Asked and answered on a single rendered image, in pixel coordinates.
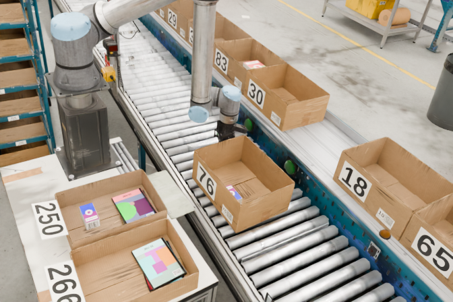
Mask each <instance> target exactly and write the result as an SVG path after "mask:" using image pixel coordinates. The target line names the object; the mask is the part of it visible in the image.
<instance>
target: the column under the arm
mask: <svg viewBox="0 0 453 302"><path fill-rule="evenodd" d="M91 95H92V104H91V105H90V106H88V107H86V108H82V109H75V108H71V107H69V106H68V104H67V100H66V98H56V99H57V108H58V112H59V120H60V124H61V132H62V137H63V145H64V146H62V147H58V148H54V149H53V150H54V151H55V154H56V156H57V158H58V160H59V162H60V164H61V166H62V168H63V171H64V173H65V175H66V177H67V179H68V181H69V182H70V181H74V180H76V179H81V178H83V177H87V176H90V175H94V174H97V173H101V172H103V171H107V170H110V169H114V168H117V167H121V166H123V163H122V162H121V160H120V159H119V157H118V156H117V154H116V152H115V151H114V150H113V148H112V146H111V145H110V140H109V124H108V115H107V106H106V104H105V103H104V102H103V101H102V99H101V98H100V96H99V95H98V94H97V92H92V93H91Z"/></svg>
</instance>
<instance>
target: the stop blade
mask: <svg viewBox="0 0 453 302"><path fill-rule="evenodd" d="M328 225H329V223H326V224H323V225H322V226H319V227H317V228H314V229H312V230H310V231H307V232H305V233H302V234H300V235H297V236H296V237H293V238H290V239H288V240H286V241H283V242H281V243H278V244H276V245H273V246H271V247H269V248H266V249H264V250H261V251H259V252H257V253H254V254H252V255H249V256H247V257H245V258H242V260H241V263H243V262H246V261H248V260H250V259H253V258H255V257H258V256H259V255H262V254H264V253H267V252H269V251H272V250H273V249H276V248H279V247H281V246H283V245H286V244H288V243H291V242H293V241H296V240H297V239H300V238H302V237H305V236H307V235H310V234H312V233H314V232H316V231H319V230H322V229H324V228H326V227H328Z"/></svg>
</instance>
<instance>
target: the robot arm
mask: <svg viewBox="0 0 453 302"><path fill-rule="evenodd" d="M174 1H176V0H111V1H109V2H107V3H106V2H104V1H98V2H96V3H94V4H90V5H87V6H85V7H84V8H83V9H81V10H80V11H79V12H70V13H67V12H65V13H60V14H58V15H56V16H55V17H54V18H53V19H52V20H51V34H52V39H53V48H54V54H55V63H56V66H55V70H54V73H53V83H54V85H56V87H58V88H60V89H63V90H71V91H78V90H87V89H89V88H92V87H94V86H96V85H97V84H98V83H99V81H100V74H99V72H98V70H97V68H96V66H95V64H94V59H93V50H92V49H93V48H94V47H95V46H96V45H97V44H98V43H99V42H100V41H102V40H104V39H106V38H108V37H110V36H112V35H114V34H116V33H118V31H119V27H120V26H122V25H125V24H127V23H129V22H131V21H134V20H136V19H138V18H140V17H142V16H144V15H146V14H148V13H151V12H153V11H155V10H157V9H159V8H161V7H164V6H165V5H168V4H170V3H172V2H174ZM218 1H220V0H193V42H192V65H191V96H190V108H189V110H188V116H189V118H190V119H191V120H192V121H193V122H195V123H203V122H205V121H206V120H207V119H208V117H209V115H210V111H211V108H212V107H220V116H219V119H220V120H218V121H217V127H216V128H215V129H214V137H217V138H218V142H221V141H224V140H228V139H231V138H235V132H234V131H238V132H240V133H247V130H248V129H247V128H246V126H244V125H240V124H237V123H236V122H237V120H238V116H239V107H240V102H241V91H240V89H238V88H237V87H235V86H229V85H227V86H224V87H223V88H216V87H212V86H211V85H212V64H213V52H214V31H215V19H216V3H217V2H218ZM215 131H217V134H216V135H215Z"/></svg>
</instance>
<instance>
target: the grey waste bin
mask: <svg viewBox="0 0 453 302"><path fill-rule="evenodd" d="M427 118H428V119H429V120H430V121H431V122H432V123H433V124H435V125H437V126H438V127H441V128H442V129H446V130H449V131H453V53H450V54H449V55H448V56H447V57H446V60H445V61H444V67H443V69H442V72H441V75H440V78H439V80H438V83H437V86H436V89H435V92H434V94H433V98H432V100H431V103H430V106H429V109H428V112H427Z"/></svg>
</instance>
